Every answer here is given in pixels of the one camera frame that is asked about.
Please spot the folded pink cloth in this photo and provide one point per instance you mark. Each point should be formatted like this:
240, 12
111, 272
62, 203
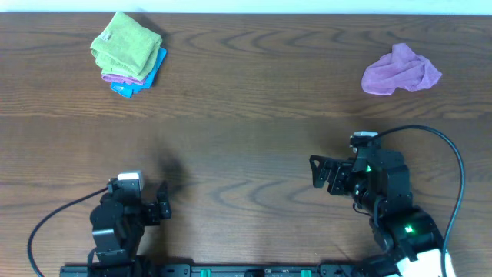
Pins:
122, 79

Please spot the folded blue cloth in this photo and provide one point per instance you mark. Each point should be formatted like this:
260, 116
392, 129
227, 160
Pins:
128, 91

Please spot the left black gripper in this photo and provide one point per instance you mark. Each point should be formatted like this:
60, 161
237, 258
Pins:
155, 209

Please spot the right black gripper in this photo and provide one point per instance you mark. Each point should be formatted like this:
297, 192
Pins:
341, 169

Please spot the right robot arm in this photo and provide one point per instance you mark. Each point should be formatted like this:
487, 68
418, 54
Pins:
378, 181

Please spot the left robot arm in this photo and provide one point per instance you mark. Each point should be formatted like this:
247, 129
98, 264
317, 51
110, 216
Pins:
119, 222

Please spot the folded green cloth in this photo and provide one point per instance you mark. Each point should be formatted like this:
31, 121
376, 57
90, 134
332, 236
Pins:
136, 64

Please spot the green microfibre cloth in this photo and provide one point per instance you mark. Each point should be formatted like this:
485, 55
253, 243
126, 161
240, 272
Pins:
126, 48

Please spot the crumpled purple cloth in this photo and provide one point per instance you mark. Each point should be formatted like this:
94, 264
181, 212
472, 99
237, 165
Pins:
401, 68

